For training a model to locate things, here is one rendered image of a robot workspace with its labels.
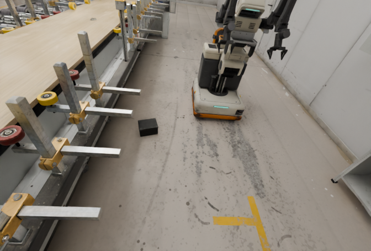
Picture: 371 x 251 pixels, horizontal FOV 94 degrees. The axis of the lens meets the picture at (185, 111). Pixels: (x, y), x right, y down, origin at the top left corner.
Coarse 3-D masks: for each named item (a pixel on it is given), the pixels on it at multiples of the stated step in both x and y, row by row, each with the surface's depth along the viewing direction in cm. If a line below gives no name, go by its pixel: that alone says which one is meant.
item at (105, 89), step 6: (78, 84) 111; (84, 84) 113; (84, 90) 112; (90, 90) 112; (108, 90) 113; (114, 90) 113; (120, 90) 113; (126, 90) 113; (132, 90) 114; (138, 90) 115
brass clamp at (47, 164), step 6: (66, 138) 77; (54, 144) 74; (60, 144) 74; (66, 144) 77; (60, 150) 73; (54, 156) 70; (60, 156) 73; (42, 162) 67; (48, 162) 68; (54, 162) 70; (42, 168) 69; (48, 168) 69
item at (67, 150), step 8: (24, 144) 73; (32, 144) 74; (16, 152) 73; (24, 152) 73; (32, 152) 73; (64, 152) 74; (72, 152) 74; (80, 152) 74; (88, 152) 74; (96, 152) 74; (104, 152) 75; (112, 152) 75; (120, 152) 78
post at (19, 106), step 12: (12, 96) 52; (12, 108) 52; (24, 108) 54; (24, 120) 56; (36, 120) 59; (36, 132) 60; (36, 144) 63; (48, 144) 66; (48, 156) 68; (60, 168) 75
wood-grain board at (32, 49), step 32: (96, 0) 284; (128, 0) 320; (32, 32) 148; (64, 32) 157; (96, 32) 167; (0, 64) 104; (32, 64) 108; (0, 96) 83; (32, 96) 86; (0, 128) 69
